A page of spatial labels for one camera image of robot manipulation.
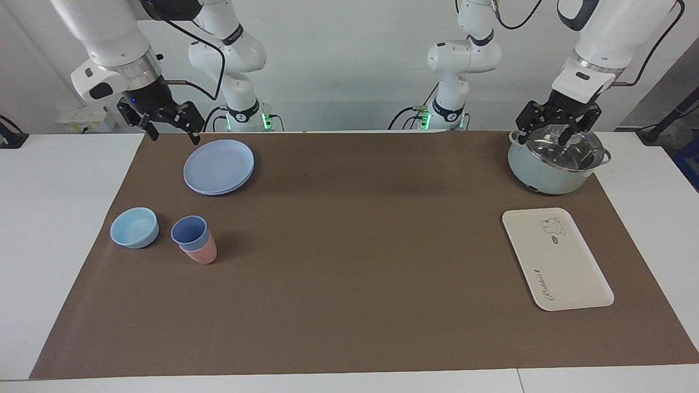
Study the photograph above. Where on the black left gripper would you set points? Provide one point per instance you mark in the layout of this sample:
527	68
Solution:
568	109

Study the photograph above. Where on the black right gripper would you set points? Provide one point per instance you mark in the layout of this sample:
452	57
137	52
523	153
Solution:
147	98

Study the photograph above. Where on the periwinkle blue cup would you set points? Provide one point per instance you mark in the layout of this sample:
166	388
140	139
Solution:
188	232

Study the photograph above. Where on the pink cup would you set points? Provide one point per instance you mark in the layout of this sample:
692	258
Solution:
203	254

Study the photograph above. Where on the cream rabbit print tray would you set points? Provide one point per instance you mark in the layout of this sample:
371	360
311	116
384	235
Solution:
562	262

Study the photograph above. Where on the glass pot lid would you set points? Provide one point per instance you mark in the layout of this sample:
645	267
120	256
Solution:
562	155

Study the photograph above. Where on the pale green cooking pot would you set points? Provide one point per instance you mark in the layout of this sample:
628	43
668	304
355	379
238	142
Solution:
540	174

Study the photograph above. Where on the periwinkle blue plate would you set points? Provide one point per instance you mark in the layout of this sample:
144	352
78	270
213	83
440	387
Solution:
218	166

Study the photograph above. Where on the white power strip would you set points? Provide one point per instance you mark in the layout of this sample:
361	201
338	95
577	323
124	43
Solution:
82	117

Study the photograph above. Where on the black stand base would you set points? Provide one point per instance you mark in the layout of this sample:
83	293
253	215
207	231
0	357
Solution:
652	134

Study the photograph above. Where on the light blue bowl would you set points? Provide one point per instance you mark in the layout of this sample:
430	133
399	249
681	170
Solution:
134	229

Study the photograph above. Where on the blue box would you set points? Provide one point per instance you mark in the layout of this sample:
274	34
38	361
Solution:
689	164

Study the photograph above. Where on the black table clamp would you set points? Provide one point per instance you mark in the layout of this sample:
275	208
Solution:
11	139

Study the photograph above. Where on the brown table mat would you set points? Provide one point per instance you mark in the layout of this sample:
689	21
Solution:
355	273

